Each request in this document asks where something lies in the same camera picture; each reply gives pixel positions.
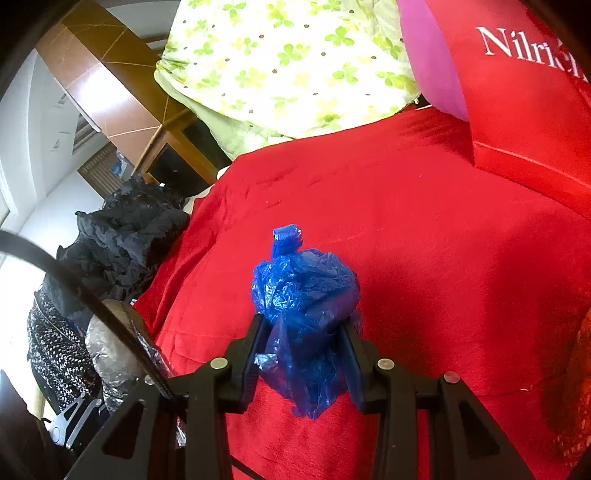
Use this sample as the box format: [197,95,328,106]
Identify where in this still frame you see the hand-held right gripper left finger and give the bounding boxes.
[65,314,271,480]

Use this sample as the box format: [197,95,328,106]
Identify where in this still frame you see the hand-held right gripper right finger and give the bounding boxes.
[339,316,536,480]

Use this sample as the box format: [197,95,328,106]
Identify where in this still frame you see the blue plastic bag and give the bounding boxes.
[250,224,363,420]

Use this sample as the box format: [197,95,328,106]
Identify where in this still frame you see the red mesh basket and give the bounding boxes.
[545,309,591,467]

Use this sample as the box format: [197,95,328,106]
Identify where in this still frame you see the black and white speckled garment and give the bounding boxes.
[27,277,105,416]

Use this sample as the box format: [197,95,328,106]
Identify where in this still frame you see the clear plastic bag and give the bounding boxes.
[85,299,176,411]

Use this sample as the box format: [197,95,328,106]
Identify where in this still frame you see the red blanket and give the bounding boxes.
[131,106,591,480]

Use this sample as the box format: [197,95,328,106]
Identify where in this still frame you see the black crumpled cloth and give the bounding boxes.
[56,175,191,324]

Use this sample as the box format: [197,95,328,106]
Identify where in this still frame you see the green floral pillow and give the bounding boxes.
[154,0,423,160]

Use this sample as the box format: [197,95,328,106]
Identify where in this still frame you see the red and pink gift bag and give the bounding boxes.
[398,0,591,217]

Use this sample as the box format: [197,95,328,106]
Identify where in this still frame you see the black cable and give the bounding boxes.
[0,230,178,400]

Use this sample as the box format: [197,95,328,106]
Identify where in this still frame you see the wooden furniture frame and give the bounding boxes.
[37,0,232,190]

